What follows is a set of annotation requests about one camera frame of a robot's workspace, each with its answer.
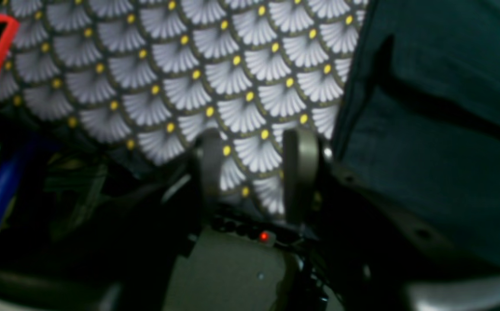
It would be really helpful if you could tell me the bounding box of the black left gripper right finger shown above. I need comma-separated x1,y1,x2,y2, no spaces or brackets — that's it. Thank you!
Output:
283,128,500,311

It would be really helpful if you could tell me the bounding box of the white power strip red switch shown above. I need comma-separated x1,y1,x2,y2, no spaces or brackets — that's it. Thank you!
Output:
211,216,277,247

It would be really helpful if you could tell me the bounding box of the fan patterned table cloth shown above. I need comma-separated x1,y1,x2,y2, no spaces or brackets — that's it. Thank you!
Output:
0,0,368,217

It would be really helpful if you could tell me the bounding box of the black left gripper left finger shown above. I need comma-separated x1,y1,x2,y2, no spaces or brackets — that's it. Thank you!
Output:
110,130,223,311

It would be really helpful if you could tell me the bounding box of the black T-shirt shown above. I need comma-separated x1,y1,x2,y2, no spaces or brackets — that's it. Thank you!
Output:
333,0,500,266

